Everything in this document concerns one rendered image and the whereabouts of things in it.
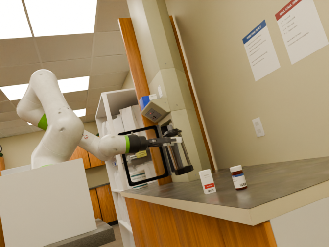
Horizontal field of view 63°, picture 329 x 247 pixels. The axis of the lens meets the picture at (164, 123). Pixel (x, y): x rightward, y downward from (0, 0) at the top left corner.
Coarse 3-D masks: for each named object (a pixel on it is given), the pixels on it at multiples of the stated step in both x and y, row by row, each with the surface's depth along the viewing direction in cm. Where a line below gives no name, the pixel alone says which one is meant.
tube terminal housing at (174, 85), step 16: (160, 80) 183; (176, 80) 182; (176, 96) 180; (176, 112) 177; (192, 112) 191; (160, 128) 202; (192, 128) 181; (192, 144) 176; (192, 160) 173; (208, 160) 190; (176, 176) 189; (192, 176) 171
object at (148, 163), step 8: (152, 136) 202; (144, 152) 198; (152, 152) 199; (136, 160) 196; (144, 160) 197; (152, 160) 198; (160, 160) 199; (128, 168) 194; (136, 168) 195; (144, 168) 196; (152, 168) 197; (160, 168) 198; (136, 176) 194; (144, 176) 195; (152, 176) 196
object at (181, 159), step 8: (168, 136) 142; (176, 136) 141; (168, 144) 142; (176, 144) 140; (184, 144) 144; (176, 152) 140; (184, 152) 141; (176, 160) 140; (184, 160) 140; (176, 168) 141
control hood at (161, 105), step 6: (150, 102) 176; (156, 102) 174; (162, 102) 176; (144, 108) 190; (150, 108) 184; (156, 108) 179; (162, 108) 175; (168, 108) 176; (144, 114) 200; (162, 114) 183; (156, 120) 198
